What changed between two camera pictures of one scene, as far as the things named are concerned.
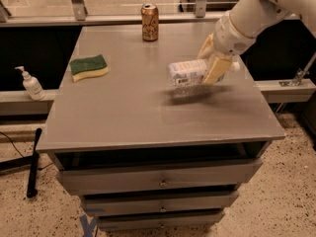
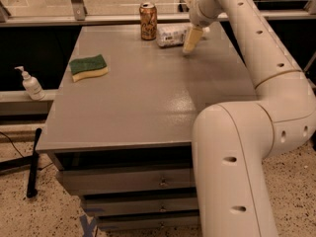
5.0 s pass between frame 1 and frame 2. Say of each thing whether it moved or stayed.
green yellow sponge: stayed
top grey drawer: stayed
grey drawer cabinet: stayed
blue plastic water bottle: moved
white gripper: moved
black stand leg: stayed
